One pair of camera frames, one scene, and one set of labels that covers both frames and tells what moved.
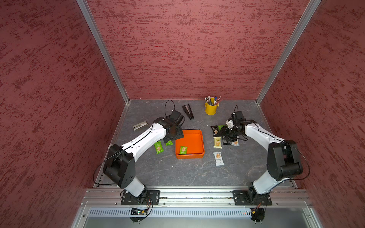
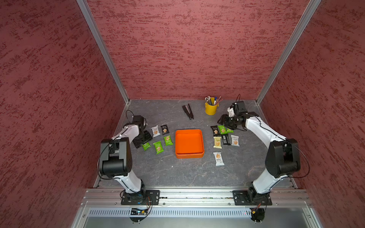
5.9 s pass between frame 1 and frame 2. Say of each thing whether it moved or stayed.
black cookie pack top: stayed
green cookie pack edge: stayed
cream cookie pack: stayed
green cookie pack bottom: moved
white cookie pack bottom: stayed
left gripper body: moved
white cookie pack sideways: stayed
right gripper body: moved
